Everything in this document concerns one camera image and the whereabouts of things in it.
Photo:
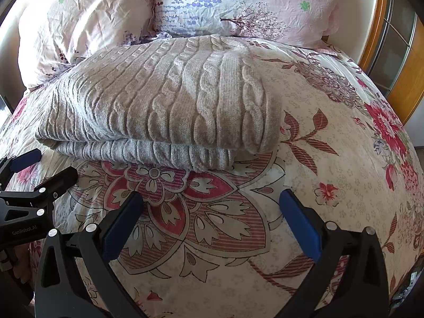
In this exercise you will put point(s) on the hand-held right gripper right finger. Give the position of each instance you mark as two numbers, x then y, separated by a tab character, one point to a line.
300	222

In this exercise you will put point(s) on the pink and lavender floral pillow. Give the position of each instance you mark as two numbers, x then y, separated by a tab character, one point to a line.
241	3

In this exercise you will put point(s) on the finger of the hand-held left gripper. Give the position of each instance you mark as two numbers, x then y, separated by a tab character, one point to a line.
57	181
23	161

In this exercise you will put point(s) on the floral bed cover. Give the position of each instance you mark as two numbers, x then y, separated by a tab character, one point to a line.
251	185

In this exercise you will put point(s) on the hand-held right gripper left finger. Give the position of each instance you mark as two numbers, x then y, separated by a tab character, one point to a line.
121	222

